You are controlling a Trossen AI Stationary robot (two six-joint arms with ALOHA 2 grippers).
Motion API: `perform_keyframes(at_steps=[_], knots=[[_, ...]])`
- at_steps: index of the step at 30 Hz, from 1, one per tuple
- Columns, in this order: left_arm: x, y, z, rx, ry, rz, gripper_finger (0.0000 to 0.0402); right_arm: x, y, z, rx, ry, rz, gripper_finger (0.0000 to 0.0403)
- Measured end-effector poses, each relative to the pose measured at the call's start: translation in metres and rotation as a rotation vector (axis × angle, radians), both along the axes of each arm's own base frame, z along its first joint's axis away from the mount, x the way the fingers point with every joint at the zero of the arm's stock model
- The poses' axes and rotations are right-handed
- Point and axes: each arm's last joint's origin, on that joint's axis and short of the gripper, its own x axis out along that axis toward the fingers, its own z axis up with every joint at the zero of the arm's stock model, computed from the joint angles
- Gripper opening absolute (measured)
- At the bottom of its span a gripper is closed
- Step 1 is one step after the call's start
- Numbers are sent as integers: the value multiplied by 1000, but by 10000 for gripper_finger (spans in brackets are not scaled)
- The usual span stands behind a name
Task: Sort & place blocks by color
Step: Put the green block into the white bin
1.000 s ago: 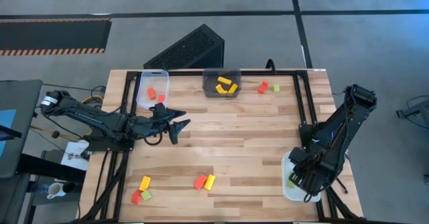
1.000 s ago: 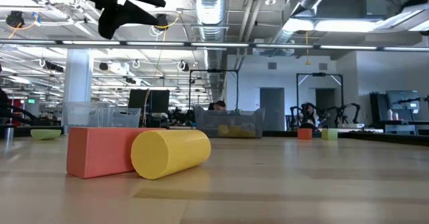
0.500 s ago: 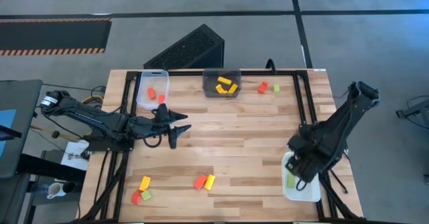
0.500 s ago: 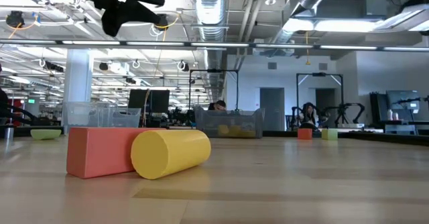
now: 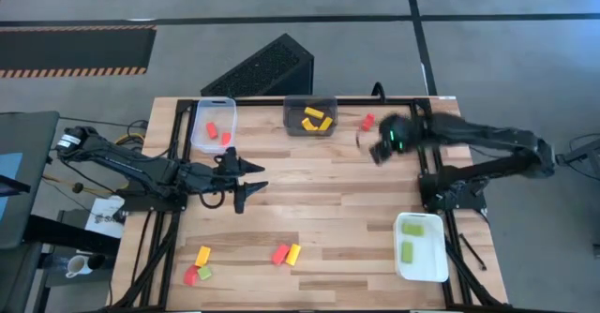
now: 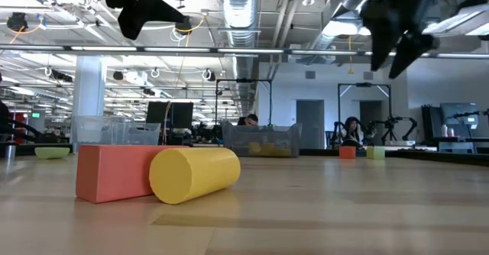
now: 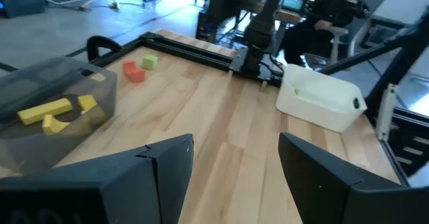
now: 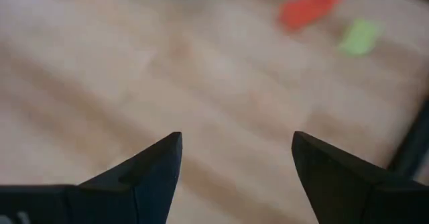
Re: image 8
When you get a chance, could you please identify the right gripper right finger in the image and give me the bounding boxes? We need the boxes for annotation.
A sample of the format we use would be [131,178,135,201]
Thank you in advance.
[291,131,429,224]

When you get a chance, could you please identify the red wooden block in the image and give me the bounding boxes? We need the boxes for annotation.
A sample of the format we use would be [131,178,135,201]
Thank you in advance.
[277,0,343,34]

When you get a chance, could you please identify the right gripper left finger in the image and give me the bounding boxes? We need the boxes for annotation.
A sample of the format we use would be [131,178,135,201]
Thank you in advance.
[0,132,183,224]

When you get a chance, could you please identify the green wooden block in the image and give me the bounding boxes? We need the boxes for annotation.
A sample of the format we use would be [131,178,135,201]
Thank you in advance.
[337,17,383,57]

